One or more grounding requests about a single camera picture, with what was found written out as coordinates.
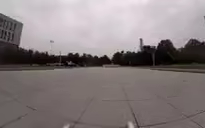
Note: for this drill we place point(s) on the grey paved plaza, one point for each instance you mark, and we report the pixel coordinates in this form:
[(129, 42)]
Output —
[(103, 90)]

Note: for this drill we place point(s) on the white vehicle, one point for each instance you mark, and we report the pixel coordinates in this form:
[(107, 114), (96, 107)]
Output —
[(70, 63)]

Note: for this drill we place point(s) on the pale tower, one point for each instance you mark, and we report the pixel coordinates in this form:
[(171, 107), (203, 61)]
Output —
[(141, 44)]

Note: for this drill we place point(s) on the pole with flag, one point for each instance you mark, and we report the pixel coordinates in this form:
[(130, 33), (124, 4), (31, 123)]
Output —
[(51, 45)]

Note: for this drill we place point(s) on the robot's own part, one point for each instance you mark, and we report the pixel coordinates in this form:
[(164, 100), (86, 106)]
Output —
[(66, 126), (130, 125)]

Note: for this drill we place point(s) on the row of dark trees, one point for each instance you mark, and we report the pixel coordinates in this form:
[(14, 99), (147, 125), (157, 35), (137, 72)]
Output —
[(33, 57), (176, 53)]

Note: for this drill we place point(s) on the dark kerb strip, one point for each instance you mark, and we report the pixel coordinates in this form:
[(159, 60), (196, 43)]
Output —
[(16, 68), (186, 69)]

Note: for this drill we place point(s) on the grey building with window rows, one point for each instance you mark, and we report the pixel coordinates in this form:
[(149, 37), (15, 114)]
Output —
[(3, 29)]

